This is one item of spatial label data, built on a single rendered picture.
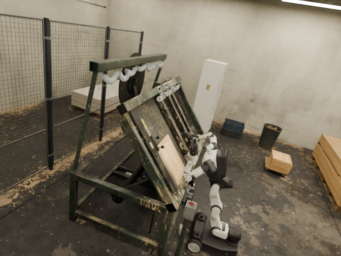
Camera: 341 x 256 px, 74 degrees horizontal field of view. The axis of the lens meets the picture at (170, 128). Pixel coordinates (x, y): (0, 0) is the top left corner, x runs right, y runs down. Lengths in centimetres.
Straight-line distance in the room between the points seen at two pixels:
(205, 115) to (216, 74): 119
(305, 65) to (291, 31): 105
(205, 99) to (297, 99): 288
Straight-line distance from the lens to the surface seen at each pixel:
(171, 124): 321
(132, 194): 279
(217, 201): 309
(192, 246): 337
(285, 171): 585
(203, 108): 659
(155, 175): 248
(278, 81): 772
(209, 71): 638
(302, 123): 808
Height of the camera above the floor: 262
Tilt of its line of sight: 23 degrees down
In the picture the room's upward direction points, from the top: 12 degrees clockwise
